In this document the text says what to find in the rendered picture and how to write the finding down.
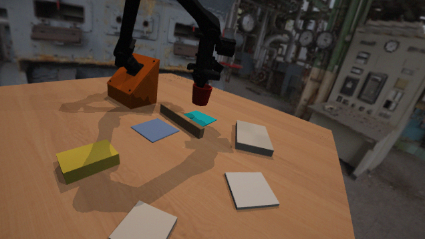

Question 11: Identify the dark red cup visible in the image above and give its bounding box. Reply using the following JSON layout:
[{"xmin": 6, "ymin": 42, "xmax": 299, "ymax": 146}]
[{"xmin": 192, "ymin": 83, "xmax": 213, "ymax": 106}]

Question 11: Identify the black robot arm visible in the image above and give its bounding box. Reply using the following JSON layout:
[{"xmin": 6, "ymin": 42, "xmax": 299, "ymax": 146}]
[{"xmin": 113, "ymin": 0, "xmax": 236, "ymax": 76}]

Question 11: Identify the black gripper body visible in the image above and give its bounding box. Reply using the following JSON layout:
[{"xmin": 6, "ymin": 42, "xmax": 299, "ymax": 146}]
[{"xmin": 187, "ymin": 51, "xmax": 221, "ymax": 81}]

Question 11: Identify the yellow rectangular block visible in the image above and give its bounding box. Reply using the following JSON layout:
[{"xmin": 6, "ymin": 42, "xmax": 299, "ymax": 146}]
[{"xmin": 56, "ymin": 140, "xmax": 120, "ymax": 185}]

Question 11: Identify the dark brown long bar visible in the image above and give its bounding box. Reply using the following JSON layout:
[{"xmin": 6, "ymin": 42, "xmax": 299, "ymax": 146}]
[{"xmin": 160, "ymin": 103, "xmax": 204, "ymax": 139}]

